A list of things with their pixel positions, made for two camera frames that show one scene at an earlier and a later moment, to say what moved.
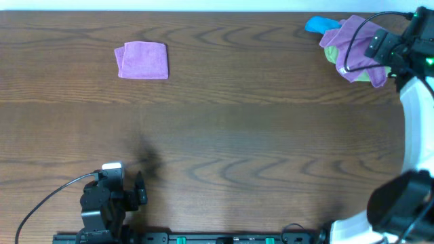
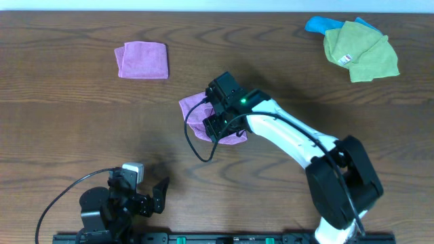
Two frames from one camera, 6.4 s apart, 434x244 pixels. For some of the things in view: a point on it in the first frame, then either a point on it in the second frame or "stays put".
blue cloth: [320, 24] stays put
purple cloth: [350, 41] → [196, 116]
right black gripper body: [390, 47] → [213, 123]
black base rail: [141, 237] stays put
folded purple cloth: [142, 60] stays put
